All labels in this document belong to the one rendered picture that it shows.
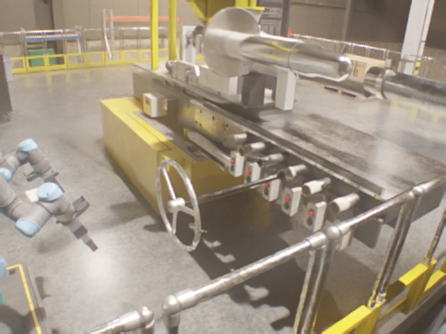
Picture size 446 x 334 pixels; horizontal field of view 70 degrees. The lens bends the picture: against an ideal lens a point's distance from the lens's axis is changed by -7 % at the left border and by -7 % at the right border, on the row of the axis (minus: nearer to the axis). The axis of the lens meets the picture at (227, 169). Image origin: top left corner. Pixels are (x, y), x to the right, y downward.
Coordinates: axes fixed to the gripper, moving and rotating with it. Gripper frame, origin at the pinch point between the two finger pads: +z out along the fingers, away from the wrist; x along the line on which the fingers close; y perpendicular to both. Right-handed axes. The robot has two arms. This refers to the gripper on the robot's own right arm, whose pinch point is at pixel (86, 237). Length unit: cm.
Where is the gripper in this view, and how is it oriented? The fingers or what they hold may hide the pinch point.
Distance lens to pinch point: 149.5
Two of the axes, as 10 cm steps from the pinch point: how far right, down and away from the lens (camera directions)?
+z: 1.5, 6.7, 7.3
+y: -7.1, 5.9, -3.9
